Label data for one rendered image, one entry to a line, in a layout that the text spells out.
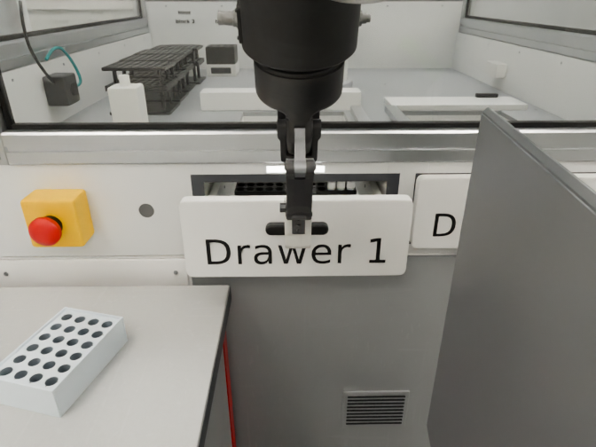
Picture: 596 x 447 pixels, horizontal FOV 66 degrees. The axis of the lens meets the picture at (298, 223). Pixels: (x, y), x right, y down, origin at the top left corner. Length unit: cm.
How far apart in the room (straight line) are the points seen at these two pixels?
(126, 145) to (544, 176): 53
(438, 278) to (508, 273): 48
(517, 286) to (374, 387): 63
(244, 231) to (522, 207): 38
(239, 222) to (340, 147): 17
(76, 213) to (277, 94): 39
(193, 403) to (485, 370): 32
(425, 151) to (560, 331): 46
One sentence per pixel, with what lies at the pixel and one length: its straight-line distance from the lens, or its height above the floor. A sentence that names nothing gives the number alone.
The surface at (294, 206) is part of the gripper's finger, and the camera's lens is 44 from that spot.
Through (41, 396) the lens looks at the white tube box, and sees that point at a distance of 57.
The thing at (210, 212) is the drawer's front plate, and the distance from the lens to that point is 58.
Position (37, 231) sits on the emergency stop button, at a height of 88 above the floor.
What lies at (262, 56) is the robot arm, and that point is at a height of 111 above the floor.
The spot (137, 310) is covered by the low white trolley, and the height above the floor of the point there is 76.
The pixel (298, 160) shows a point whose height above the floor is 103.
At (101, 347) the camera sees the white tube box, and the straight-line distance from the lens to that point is 60.
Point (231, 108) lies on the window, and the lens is 65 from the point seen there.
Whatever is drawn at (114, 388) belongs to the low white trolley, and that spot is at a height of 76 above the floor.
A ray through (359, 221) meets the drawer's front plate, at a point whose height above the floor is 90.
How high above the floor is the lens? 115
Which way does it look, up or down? 26 degrees down
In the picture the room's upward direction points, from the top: straight up
